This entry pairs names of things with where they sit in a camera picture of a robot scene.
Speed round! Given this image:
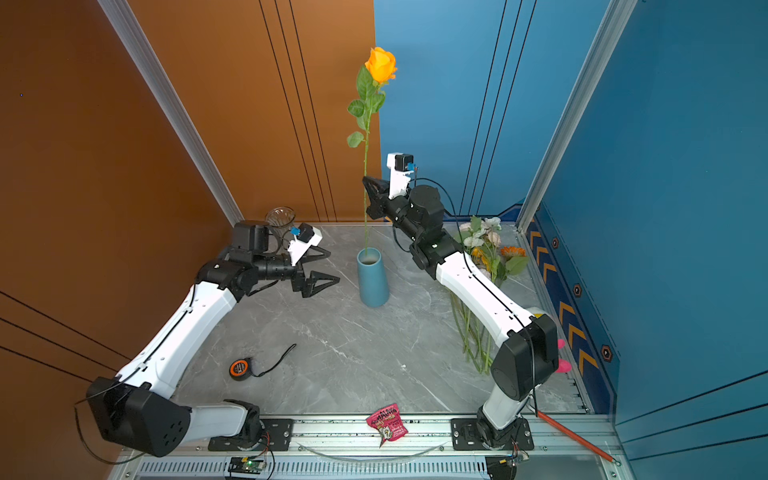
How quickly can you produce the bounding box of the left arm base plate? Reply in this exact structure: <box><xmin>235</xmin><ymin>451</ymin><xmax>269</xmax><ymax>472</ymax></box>
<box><xmin>208</xmin><ymin>418</ymin><xmax>294</xmax><ymax>452</ymax></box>

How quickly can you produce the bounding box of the aluminium corner post right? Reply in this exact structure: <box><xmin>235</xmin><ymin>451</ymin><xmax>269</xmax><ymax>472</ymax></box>
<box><xmin>516</xmin><ymin>0</ymin><xmax>637</xmax><ymax>234</ymax></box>

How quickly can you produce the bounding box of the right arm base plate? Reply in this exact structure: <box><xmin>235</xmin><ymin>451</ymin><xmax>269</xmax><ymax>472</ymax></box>
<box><xmin>450</xmin><ymin>418</ymin><xmax>535</xmax><ymax>451</ymax></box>

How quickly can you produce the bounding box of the white plush toy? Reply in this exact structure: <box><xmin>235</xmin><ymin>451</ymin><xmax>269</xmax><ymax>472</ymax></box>
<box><xmin>556</xmin><ymin>339</ymin><xmax>573</xmax><ymax>373</ymax></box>

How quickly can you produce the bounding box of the orange gerbera stem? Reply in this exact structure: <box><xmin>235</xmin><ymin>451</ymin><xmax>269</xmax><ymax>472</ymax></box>
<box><xmin>495</xmin><ymin>246</ymin><xmax>529</xmax><ymax>284</ymax></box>

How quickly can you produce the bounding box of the orange yellow small flower stem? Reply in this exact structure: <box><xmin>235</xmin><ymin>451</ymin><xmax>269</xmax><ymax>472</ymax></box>
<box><xmin>471</xmin><ymin>247</ymin><xmax>492</xmax><ymax>278</ymax></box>

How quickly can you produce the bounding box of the clear glass vase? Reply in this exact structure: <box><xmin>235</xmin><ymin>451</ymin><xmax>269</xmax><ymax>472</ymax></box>
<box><xmin>265</xmin><ymin>206</ymin><xmax>295</xmax><ymax>253</ymax></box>

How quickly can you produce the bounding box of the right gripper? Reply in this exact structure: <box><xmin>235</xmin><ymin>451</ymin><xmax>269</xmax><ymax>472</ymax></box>
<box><xmin>364</xmin><ymin>175</ymin><xmax>426</xmax><ymax>246</ymax></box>

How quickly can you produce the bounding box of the red handled tool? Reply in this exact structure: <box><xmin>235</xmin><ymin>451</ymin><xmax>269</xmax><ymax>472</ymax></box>
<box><xmin>535</xmin><ymin>411</ymin><xmax>621</xmax><ymax>466</ymax></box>

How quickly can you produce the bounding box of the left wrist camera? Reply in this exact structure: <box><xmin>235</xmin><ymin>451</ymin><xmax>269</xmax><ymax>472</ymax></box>
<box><xmin>287</xmin><ymin>223</ymin><xmax>323</xmax><ymax>266</ymax></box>

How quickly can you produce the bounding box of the white flower stem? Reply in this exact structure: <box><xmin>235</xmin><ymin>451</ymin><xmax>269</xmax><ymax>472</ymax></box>
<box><xmin>456</xmin><ymin>216</ymin><xmax>502</xmax><ymax>269</ymax></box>

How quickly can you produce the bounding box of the green circuit board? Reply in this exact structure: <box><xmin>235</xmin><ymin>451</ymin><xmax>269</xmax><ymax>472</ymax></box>
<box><xmin>226</xmin><ymin>456</ymin><xmax>268</xmax><ymax>479</ymax></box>

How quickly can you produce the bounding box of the pink snack packet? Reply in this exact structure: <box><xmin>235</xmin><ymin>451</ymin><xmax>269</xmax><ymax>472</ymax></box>
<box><xmin>366</xmin><ymin>403</ymin><xmax>408</xmax><ymax>447</ymax></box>

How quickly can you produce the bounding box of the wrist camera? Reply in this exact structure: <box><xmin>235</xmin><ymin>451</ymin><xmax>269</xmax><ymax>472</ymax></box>
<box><xmin>287</xmin><ymin>223</ymin><xmax>323</xmax><ymax>266</ymax></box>
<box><xmin>386</xmin><ymin>153</ymin><xmax>414</xmax><ymax>200</ymax></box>

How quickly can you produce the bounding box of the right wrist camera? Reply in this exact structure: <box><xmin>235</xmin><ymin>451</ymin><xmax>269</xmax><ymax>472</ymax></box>
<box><xmin>386</xmin><ymin>153</ymin><xmax>414</xmax><ymax>200</ymax></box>

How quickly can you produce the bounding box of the aluminium corner post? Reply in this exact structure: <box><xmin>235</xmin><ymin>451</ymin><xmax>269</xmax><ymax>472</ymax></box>
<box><xmin>98</xmin><ymin>0</ymin><xmax>244</xmax><ymax>225</ymax></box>
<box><xmin>516</xmin><ymin>0</ymin><xmax>637</xmax><ymax>234</ymax></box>

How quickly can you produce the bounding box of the aluminium corner post left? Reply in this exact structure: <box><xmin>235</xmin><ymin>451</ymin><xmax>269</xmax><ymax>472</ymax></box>
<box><xmin>98</xmin><ymin>0</ymin><xmax>244</xmax><ymax>225</ymax></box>

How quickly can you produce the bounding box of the teal cylindrical vase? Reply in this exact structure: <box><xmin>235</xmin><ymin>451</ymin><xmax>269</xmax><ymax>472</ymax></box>
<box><xmin>357</xmin><ymin>247</ymin><xmax>390</xmax><ymax>308</ymax></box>

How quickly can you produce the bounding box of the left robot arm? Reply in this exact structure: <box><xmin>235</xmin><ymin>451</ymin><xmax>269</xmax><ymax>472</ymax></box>
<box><xmin>84</xmin><ymin>221</ymin><xmax>339</xmax><ymax>457</ymax></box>

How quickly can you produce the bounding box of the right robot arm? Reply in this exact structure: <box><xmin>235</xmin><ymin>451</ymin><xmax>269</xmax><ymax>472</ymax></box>
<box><xmin>362</xmin><ymin>176</ymin><xmax>559</xmax><ymax>451</ymax></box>

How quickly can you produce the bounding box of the black connector box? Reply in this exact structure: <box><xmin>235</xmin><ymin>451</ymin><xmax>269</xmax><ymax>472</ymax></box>
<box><xmin>485</xmin><ymin>456</ymin><xmax>517</xmax><ymax>480</ymax></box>

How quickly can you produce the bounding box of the orange tape measure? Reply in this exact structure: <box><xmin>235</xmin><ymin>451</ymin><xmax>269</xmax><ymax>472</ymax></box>
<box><xmin>228</xmin><ymin>357</ymin><xmax>254</xmax><ymax>381</ymax></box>

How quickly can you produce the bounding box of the yellow rose stem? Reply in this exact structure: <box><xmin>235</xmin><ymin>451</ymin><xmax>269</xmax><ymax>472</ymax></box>
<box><xmin>346</xmin><ymin>46</ymin><xmax>399</xmax><ymax>259</ymax></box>

